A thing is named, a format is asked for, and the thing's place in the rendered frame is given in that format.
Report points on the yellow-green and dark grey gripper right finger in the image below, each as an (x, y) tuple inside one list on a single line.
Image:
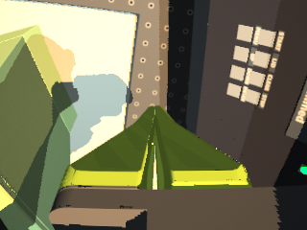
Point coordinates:
[(185, 161)]

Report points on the beige benchtop instrument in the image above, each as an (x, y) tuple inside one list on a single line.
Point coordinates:
[(247, 93)]

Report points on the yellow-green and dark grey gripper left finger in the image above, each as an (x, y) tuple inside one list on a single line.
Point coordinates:
[(126, 159)]

